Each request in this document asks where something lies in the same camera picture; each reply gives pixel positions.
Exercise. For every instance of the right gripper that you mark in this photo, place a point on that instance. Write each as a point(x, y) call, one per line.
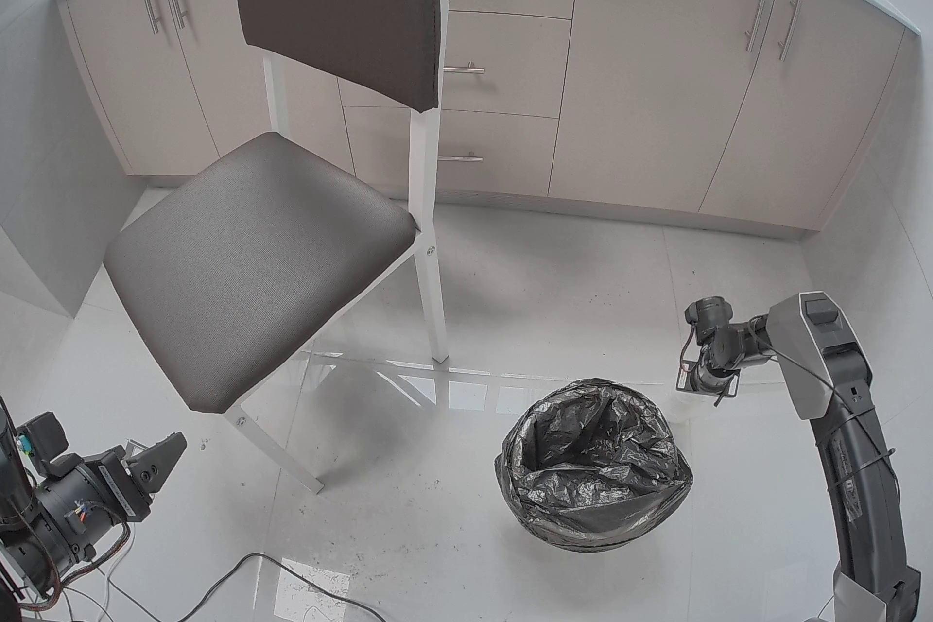
point(711, 382)

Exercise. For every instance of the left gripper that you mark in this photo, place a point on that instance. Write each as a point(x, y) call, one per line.
point(87, 491)

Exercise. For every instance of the black plastic bag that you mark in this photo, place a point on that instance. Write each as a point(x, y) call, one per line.
point(583, 502)

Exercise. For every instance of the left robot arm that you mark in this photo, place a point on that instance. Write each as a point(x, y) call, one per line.
point(44, 561)

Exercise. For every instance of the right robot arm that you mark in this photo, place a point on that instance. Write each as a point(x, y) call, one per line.
point(824, 357)

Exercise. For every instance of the grey padded white chair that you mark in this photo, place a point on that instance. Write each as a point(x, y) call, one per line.
point(255, 225)

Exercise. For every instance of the beige cabinet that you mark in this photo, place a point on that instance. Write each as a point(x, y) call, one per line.
point(641, 58)

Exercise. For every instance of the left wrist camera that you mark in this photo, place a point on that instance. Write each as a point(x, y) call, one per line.
point(47, 440)

